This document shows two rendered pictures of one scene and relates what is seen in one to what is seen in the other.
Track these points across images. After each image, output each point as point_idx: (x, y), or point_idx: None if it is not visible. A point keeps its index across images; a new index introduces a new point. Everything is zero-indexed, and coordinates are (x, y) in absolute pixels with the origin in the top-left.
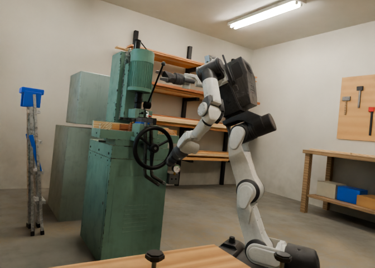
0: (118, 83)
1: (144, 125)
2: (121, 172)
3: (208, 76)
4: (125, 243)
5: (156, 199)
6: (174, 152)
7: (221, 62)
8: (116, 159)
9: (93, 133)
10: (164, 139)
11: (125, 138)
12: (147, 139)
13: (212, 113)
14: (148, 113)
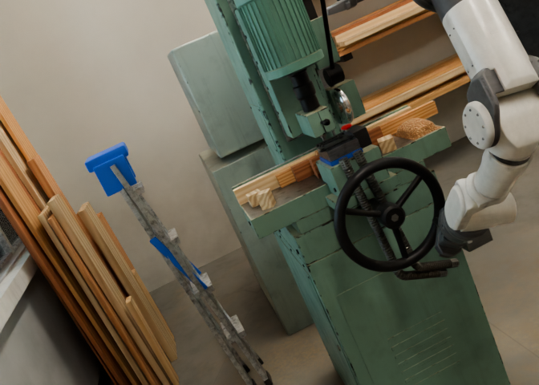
0: (243, 65)
1: (342, 168)
2: (345, 281)
3: (454, 0)
4: None
5: (454, 293)
6: (448, 232)
7: None
8: (319, 261)
9: (246, 218)
10: (411, 157)
11: (317, 208)
12: (367, 194)
13: (517, 127)
14: (346, 96)
